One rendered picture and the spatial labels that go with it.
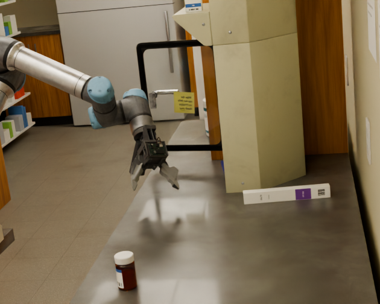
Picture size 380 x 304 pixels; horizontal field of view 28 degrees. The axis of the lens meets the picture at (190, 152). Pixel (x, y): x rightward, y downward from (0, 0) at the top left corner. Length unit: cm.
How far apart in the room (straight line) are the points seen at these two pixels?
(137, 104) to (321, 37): 69
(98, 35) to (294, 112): 515
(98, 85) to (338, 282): 95
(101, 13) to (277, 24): 515
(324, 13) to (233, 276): 113
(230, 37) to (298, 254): 72
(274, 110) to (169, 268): 70
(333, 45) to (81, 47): 508
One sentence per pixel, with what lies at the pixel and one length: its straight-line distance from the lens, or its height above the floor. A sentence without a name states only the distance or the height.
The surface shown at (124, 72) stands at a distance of 745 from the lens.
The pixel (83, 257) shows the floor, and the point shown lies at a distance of 449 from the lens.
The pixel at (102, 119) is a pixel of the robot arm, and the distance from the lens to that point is 239.
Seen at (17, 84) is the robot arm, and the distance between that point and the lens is 257.
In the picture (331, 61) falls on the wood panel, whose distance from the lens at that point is 266.
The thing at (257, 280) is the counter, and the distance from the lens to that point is 181.
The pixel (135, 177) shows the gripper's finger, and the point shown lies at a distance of 228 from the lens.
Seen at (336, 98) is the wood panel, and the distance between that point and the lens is 269.
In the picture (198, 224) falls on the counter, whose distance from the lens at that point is 217.
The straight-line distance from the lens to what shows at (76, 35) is 752.
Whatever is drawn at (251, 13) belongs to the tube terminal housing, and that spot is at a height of 149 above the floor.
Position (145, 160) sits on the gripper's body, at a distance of 232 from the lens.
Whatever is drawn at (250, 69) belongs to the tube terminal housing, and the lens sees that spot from 230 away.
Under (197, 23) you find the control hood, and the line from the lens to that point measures 229.
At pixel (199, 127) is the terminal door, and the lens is 269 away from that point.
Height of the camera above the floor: 173
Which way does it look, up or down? 16 degrees down
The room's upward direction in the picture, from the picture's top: 6 degrees counter-clockwise
